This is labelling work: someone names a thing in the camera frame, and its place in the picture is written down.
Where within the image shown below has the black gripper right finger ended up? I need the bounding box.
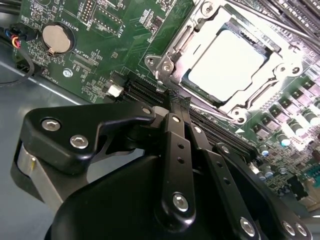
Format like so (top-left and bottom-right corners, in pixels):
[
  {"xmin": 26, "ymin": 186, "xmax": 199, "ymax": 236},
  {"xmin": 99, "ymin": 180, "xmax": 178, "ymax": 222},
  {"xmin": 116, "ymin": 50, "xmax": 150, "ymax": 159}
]
[{"xmin": 178, "ymin": 95, "xmax": 314, "ymax": 240}]

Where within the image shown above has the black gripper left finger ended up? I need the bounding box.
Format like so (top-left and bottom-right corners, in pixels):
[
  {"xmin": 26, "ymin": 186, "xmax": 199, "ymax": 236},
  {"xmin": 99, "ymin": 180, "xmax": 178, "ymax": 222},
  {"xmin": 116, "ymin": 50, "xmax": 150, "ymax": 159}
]
[{"xmin": 9, "ymin": 89, "xmax": 198, "ymax": 225}]

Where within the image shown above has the metal wire locking lever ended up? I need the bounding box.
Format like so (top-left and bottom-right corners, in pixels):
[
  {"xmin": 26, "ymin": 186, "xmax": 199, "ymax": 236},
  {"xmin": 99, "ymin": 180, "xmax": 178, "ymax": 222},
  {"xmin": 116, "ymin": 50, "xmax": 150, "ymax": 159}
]
[
  {"xmin": 232, "ymin": 1, "xmax": 320, "ymax": 41},
  {"xmin": 159, "ymin": 82, "xmax": 238, "ymax": 123}
]

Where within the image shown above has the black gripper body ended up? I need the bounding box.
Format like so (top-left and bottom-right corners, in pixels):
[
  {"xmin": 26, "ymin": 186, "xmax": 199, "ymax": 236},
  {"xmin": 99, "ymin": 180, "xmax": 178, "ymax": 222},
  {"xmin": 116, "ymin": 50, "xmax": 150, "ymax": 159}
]
[{"xmin": 42, "ymin": 149, "xmax": 241, "ymax": 240}]

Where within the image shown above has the metal socket cover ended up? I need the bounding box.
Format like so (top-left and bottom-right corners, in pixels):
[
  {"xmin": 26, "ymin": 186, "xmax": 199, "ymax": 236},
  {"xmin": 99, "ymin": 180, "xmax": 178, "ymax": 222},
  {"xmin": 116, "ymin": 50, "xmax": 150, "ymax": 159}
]
[{"xmin": 159, "ymin": 2, "xmax": 308, "ymax": 113}]

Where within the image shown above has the silver CPU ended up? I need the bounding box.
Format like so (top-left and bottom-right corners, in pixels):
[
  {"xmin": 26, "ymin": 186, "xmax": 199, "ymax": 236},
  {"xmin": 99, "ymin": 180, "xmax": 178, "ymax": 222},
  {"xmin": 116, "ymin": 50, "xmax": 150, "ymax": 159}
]
[{"xmin": 181, "ymin": 22, "xmax": 281, "ymax": 105}]

